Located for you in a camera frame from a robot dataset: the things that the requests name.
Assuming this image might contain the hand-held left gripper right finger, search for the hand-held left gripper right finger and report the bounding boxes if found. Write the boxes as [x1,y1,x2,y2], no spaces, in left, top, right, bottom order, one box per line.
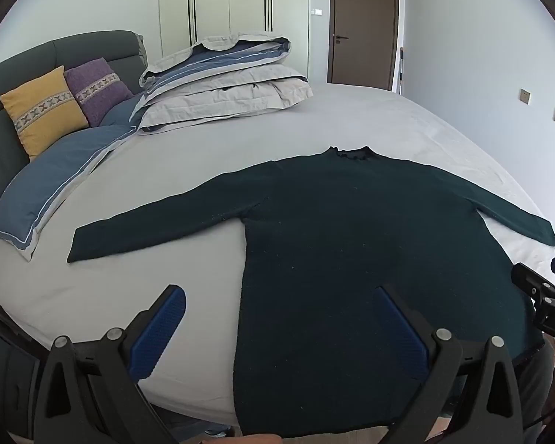
[374,285,524,444]

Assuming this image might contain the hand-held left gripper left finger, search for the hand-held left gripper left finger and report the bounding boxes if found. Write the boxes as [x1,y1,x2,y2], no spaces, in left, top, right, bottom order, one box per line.
[33,284,188,444]

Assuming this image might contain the dark green sweater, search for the dark green sweater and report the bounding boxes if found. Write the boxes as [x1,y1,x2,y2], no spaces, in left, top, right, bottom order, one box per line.
[67,145,555,439]

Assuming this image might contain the person's grey trousers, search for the person's grey trousers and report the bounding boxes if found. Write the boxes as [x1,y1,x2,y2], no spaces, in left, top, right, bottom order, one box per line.
[504,340,555,444]

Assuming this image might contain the blue pillow with white trim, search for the blue pillow with white trim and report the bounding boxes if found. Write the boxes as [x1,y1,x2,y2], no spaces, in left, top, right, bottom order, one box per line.
[0,95,146,262]

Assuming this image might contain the yellow patterned cushion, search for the yellow patterned cushion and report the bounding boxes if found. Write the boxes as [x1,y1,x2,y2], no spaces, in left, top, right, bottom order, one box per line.
[0,65,90,162]

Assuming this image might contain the purple patterned cushion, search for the purple patterned cushion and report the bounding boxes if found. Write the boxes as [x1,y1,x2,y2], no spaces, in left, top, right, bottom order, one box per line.
[65,58,134,128]

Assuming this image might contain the folded blue and beige duvet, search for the folded blue and beige duvet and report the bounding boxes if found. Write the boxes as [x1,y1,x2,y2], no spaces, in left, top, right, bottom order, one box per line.
[139,32,292,102]

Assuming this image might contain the dark grey padded headboard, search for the dark grey padded headboard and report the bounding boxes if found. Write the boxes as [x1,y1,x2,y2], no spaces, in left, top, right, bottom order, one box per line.
[0,30,148,241]

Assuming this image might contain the brown door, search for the brown door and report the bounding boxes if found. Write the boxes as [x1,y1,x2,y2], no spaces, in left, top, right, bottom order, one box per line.
[327,0,401,92]

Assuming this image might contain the white wardrobe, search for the white wardrobe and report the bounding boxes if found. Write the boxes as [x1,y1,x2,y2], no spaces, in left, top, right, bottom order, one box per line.
[158,0,310,81]

